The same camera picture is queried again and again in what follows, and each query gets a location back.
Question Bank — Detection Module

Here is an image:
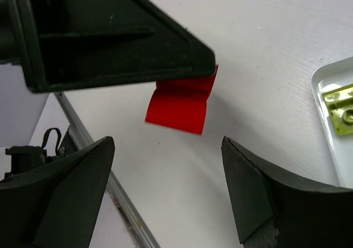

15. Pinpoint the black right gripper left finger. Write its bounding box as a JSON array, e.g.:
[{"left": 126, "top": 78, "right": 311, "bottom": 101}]
[{"left": 1, "top": 136, "right": 115, "bottom": 247}]

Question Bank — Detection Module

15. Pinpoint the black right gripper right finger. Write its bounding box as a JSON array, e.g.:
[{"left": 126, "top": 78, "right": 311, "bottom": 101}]
[{"left": 221, "top": 137, "right": 352, "bottom": 247}]

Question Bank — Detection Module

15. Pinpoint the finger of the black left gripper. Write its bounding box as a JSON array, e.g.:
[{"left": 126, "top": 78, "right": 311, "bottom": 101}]
[{"left": 10, "top": 0, "right": 216, "bottom": 93}]

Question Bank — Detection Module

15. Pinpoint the white divided plastic tray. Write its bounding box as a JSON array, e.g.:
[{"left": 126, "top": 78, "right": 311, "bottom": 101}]
[{"left": 311, "top": 57, "right": 352, "bottom": 188}]

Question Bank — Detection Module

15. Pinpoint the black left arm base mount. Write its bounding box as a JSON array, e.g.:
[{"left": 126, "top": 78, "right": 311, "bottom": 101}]
[{"left": 1, "top": 128, "right": 78, "bottom": 180}]

